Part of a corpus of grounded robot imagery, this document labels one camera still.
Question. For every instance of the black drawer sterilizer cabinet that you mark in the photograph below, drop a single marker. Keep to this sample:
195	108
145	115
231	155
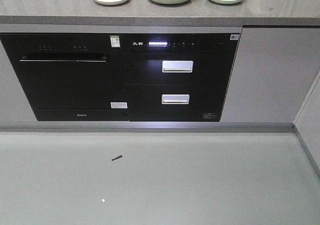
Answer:
212	55

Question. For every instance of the black floor tape strip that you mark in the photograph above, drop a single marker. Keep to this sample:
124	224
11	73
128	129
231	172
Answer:
116	158

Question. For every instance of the green energy label sticker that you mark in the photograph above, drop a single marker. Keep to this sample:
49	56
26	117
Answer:
115	41

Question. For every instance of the black built-in dishwasher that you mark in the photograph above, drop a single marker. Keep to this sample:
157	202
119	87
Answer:
69	76

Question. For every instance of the grey cabinet door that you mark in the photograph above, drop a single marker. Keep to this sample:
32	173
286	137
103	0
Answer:
271	75

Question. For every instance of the grey side cabinet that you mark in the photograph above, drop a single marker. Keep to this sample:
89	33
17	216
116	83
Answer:
307	120

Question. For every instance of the lower silver drawer handle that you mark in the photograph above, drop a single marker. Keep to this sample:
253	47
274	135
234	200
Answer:
175	99

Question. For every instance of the silver drawer handle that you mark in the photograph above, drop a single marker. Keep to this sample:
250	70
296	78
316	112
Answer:
175	99
177	66

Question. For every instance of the upper silver drawer handle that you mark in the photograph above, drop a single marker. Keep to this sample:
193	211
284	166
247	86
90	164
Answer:
177	66

